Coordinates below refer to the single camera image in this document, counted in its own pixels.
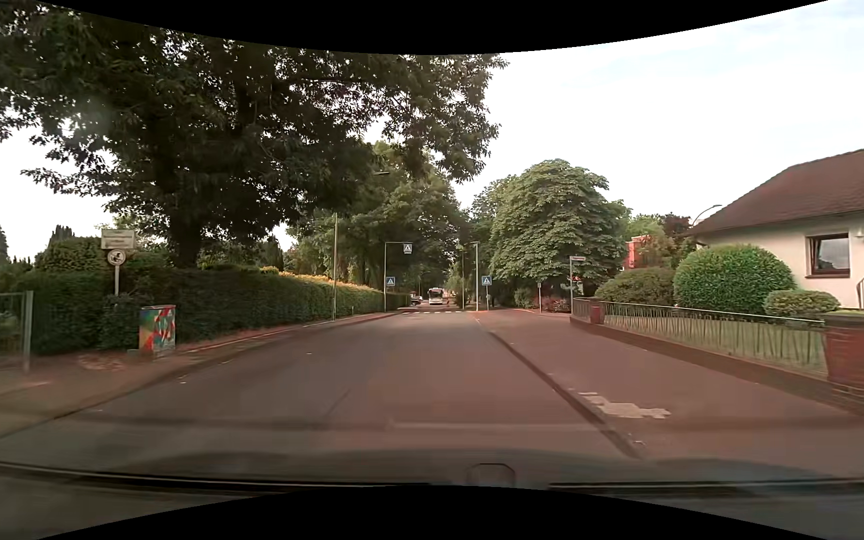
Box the row of trees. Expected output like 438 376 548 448
282 142 478 297

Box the grey asphalt road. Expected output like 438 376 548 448
0 306 647 481

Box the large round-crowned green tree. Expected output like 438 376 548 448
489 158 632 290

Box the long trimmed green hedge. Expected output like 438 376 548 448
12 258 409 357

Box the car's own bonnet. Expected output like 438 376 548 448
0 447 864 540

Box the red building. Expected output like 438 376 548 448
624 235 651 271

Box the large dark green tree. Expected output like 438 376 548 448
0 7 510 270

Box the colourfully painted street cabinet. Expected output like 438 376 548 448
138 304 177 356

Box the red paved pavement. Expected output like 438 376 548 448
469 307 864 481
0 309 403 453

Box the large round trimmed bush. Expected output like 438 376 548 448
672 243 798 315

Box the metal fence with brick posts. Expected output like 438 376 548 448
570 297 864 415

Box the small round trimmed bush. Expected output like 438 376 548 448
762 289 842 319

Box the white house with brown roof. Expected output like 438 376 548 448
683 111 864 310

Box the road sign on post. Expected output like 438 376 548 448
99 228 138 298

